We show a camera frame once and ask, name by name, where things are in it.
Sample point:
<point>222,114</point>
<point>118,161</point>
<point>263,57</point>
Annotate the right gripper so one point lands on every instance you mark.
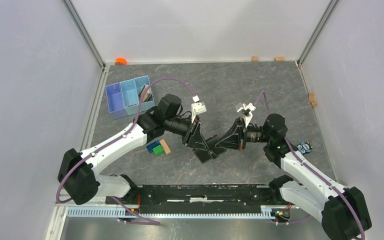
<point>235,137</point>

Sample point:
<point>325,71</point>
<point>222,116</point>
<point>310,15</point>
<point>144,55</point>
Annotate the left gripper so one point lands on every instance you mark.
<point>194,137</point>

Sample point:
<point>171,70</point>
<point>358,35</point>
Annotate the black card holder wallet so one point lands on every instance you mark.
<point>205,154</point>

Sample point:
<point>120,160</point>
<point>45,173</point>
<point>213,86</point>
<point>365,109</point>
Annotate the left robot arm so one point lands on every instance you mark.
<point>79,174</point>

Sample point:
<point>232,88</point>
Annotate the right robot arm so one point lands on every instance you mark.
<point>341,210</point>

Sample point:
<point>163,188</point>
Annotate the light blue bin with cards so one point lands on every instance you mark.
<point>139,82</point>

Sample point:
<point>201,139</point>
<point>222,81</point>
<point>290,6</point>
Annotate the green toy brick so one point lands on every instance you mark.
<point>158,150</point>

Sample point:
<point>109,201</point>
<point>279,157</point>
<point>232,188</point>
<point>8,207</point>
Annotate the blue toy brick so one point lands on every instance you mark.
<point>152,145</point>

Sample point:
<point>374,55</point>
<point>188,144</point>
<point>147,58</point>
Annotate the blue owl toy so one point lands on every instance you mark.
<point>305,147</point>

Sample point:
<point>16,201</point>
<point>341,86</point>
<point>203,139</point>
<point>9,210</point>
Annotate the wooden block back left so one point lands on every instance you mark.
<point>254,59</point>

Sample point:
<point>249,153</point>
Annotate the light blue middle bin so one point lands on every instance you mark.
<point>130,97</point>

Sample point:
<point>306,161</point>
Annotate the wooden arch block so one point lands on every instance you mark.
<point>312,100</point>

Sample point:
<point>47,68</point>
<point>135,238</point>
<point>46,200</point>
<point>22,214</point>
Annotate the purple plastic bin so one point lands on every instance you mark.
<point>115,102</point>

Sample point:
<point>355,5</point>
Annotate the wooden block back right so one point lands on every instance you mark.
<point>279,59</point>

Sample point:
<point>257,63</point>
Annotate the orange round object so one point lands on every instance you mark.
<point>120,61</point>

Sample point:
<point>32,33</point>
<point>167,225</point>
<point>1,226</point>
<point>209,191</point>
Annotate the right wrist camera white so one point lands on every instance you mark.
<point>247,111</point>

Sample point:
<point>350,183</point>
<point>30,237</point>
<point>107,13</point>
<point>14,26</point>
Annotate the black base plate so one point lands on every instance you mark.
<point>203,199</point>

